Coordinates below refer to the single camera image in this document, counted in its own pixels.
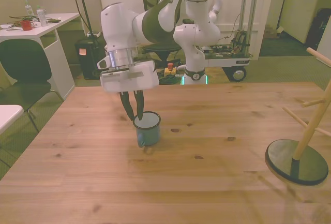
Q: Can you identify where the white desk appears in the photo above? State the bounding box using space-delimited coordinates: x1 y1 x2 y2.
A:
0 12 81 98

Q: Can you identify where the wooden mug tree rack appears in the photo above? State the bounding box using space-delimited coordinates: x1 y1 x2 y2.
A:
265 47 331 186

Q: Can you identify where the clear plastic bottle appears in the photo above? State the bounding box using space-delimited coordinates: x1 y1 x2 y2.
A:
36 8 49 27
24 2 35 17

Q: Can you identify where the black plastic chair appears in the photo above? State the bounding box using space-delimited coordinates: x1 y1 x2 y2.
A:
0 39 64 134

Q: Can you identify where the cardboard box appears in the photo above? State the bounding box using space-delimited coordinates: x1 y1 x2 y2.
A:
263 24 285 40

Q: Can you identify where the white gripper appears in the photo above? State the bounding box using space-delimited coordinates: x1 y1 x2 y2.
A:
99 60 160 122

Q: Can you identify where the black waste bin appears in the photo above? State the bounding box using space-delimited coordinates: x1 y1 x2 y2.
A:
74 39 100 80

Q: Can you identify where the yellow emergency stop button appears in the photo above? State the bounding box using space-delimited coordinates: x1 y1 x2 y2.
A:
164 63 178 78

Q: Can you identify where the red mug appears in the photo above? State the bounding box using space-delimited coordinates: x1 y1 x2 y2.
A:
20 20 35 32

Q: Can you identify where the blue enamel mug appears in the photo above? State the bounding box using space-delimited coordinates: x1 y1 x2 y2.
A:
132 111 161 148

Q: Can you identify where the small white table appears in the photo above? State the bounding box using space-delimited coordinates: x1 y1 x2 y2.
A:
0 104 24 136

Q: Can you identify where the wheeled mobile robot cart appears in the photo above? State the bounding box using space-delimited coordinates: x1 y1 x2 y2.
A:
200 0 264 83

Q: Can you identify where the black camera tripod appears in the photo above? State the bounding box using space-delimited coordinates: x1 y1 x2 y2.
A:
64 0 102 54

